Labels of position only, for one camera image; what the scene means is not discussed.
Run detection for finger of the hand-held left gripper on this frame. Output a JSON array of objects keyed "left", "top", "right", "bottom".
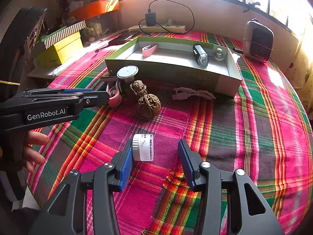
[
  {"left": 24, "top": 91, "right": 110, "bottom": 108},
  {"left": 24, "top": 89, "right": 96, "bottom": 96}
]

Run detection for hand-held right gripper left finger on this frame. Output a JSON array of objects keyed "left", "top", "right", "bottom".
[{"left": 29, "top": 138, "right": 134, "bottom": 235}]

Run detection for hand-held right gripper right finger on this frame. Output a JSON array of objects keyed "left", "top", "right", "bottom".
[{"left": 177, "top": 138, "right": 285, "bottom": 235}]

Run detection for pink wrist strap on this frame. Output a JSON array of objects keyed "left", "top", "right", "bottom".
[{"left": 106, "top": 81, "right": 123, "bottom": 108}]

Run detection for brown wrinkled walnut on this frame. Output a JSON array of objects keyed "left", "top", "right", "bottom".
[
  {"left": 138, "top": 94, "right": 161, "bottom": 117},
  {"left": 130, "top": 80, "right": 148, "bottom": 99}
]

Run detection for green edged cardboard box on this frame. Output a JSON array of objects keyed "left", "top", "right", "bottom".
[{"left": 105, "top": 36, "right": 243, "bottom": 98}]

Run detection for person's left hand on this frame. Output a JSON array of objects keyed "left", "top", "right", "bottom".
[{"left": 23, "top": 130, "right": 50, "bottom": 173}]

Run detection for yellow box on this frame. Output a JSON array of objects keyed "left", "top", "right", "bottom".
[{"left": 37, "top": 38, "right": 84, "bottom": 66}]

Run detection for green white striped box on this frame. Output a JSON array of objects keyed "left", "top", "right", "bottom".
[{"left": 40, "top": 20, "right": 87, "bottom": 49}]

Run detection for black phone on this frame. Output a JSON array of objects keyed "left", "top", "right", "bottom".
[{"left": 108, "top": 31, "right": 137, "bottom": 46}]

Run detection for glass tank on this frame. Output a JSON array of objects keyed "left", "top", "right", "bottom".
[{"left": 85, "top": 15, "right": 118, "bottom": 45}]

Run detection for pink clip in box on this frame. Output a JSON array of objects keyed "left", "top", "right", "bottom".
[{"left": 142, "top": 44, "right": 158, "bottom": 58}]

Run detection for plaid tablecloth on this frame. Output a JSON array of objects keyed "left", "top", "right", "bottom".
[{"left": 24, "top": 31, "right": 313, "bottom": 235}]

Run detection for orange planter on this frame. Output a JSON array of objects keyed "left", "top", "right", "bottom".
[{"left": 70, "top": 0, "right": 120, "bottom": 21}]

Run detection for black charger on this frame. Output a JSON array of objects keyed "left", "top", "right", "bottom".
[{"left": 145, "top": 12, "right": 157, "bottom": 27}]

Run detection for cream power strip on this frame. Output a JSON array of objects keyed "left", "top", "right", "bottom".
[{"left": 128, "top": 24, "right": 187, "bottom": 34}]

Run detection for black bike light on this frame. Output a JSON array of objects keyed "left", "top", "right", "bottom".
[{"left": 193, "top": 44, "right": 209, "bottom": 67}]

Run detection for small white knob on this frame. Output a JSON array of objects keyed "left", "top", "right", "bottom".
[{"left": 213, "top": 48, "right": 225, "bottom": 61}]

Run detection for silver device with black grille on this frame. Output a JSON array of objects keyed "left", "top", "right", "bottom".
[{"left": 243, "top": 18, "right": 274, "bottom": 63}]

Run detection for white bundled cable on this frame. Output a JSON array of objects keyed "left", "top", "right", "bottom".
[{"left": 172, "top": 87, "right": 216, "bottom": 101}]

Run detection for black charger cable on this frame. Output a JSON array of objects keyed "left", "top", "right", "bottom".
[{"left": 138, "top": 0, "right": 195, "bottom": 33}]

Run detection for black window handle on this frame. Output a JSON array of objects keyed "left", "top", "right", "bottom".
[{"left": 245, "top": 2, "right": 261, "bottom": 13}]

